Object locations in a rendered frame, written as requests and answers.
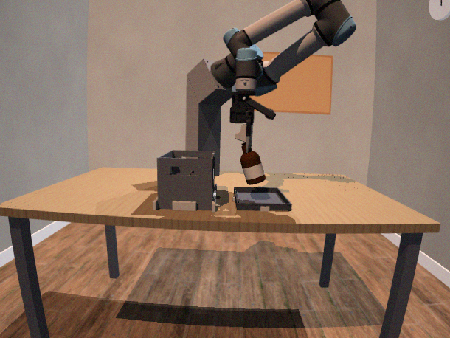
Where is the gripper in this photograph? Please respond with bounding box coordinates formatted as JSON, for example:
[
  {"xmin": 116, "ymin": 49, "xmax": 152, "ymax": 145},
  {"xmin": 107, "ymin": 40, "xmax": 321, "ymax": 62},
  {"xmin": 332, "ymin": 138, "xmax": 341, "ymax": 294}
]
[{"xmin": 229, "ymin": 90, "xmax": 255, "ymax": 153}]

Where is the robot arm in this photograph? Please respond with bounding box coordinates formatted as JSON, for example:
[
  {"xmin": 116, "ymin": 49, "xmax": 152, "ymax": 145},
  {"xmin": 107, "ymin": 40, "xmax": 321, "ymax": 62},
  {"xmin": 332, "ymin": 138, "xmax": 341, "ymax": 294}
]
[{"xmin": 211, "ymin": 0, "xmax": 356, "ymax": 97}]

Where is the dark brown bottle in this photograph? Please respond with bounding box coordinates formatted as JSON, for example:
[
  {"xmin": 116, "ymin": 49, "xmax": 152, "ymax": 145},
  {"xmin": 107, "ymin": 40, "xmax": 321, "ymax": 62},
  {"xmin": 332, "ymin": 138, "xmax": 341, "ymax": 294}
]
[{"xmin": 240, "ymin": 143, "xmax": 266, "ymax": 185}]

